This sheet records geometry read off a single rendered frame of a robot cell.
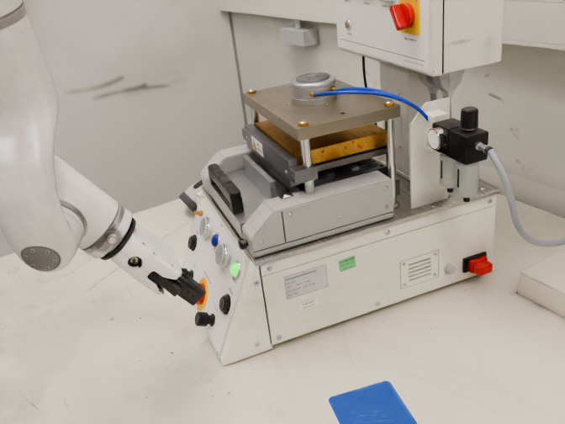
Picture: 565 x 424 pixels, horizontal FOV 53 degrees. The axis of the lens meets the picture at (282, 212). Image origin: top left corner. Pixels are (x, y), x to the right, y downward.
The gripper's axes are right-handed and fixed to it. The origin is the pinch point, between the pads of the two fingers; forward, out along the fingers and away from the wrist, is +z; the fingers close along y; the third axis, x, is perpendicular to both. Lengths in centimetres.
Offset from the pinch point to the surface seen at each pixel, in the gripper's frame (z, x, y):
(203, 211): 3.3, -7.6, 23.5
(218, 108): 40, -25, 160
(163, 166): 38, 9, 155
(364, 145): 4.9, -36.3, 0.7
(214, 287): 7.3, -1.0, 7.1
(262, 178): -0.2, -20.8, 8.5
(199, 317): 6.7, 3.7, 2.8
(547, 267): 42, -45, -12
